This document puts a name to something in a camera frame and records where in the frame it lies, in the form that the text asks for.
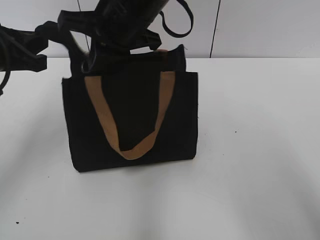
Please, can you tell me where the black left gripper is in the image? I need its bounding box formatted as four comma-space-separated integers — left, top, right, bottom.
0, 21, 86, 79

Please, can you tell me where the black cable loop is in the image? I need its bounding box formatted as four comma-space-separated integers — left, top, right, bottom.
159, 0, 195, 39

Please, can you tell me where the black bag with tan handles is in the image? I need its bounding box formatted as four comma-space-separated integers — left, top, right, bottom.
62, 45, 199, 173

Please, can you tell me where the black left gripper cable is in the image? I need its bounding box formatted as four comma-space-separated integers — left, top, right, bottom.
0, 69, 12, 97

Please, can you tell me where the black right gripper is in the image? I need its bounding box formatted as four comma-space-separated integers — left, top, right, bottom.
57, 0, 173, 75

